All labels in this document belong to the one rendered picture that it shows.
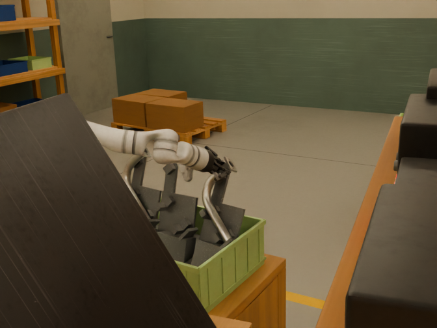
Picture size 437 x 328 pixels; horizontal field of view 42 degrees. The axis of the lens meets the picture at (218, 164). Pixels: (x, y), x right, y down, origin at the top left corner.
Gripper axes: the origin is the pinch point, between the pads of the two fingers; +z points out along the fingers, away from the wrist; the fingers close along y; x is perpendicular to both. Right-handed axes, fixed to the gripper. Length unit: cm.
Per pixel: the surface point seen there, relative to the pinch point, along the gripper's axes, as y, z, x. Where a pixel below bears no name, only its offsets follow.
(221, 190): -4.0, 4.3, 6.5
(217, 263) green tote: -30.9, -9.5, 11.5
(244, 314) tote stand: -44.9, 4.9, 18.0
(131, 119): 316, 324, 231
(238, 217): -16.2, 4.3, 4.7
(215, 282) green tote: -35.3, -8.1, 15.7
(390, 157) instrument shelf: -63, -87, -61
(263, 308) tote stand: -43, 19, 18
